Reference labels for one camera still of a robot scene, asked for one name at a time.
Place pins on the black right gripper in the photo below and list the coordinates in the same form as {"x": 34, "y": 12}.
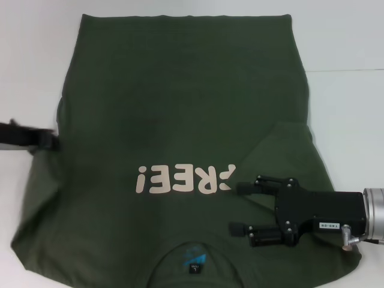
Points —
{"x": 324, "y": 210}

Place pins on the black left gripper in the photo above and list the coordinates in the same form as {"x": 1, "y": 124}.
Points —
{"x": 15, "y": 133}

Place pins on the dark green printed t-shirt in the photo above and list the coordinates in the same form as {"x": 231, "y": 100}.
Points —
{"x": 180, "y": 90}

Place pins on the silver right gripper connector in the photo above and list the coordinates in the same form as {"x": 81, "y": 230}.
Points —
{"x": 347, "y": 237}

